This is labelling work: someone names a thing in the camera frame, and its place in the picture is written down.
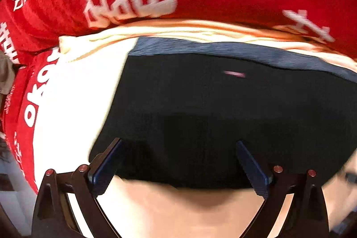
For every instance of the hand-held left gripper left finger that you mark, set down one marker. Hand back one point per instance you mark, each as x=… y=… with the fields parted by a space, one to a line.
x=107 y=164

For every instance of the peach cloth mat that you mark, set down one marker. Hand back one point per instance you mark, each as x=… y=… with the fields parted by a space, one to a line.
x=78 y=93

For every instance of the black pants with blue waistband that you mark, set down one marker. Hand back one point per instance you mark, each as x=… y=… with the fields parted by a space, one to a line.
x=195 y=115

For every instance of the beige crumpled cloth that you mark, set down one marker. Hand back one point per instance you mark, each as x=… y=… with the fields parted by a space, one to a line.
x=5 y=76

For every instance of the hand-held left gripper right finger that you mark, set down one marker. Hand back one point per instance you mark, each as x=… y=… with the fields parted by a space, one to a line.
x=252 y=167

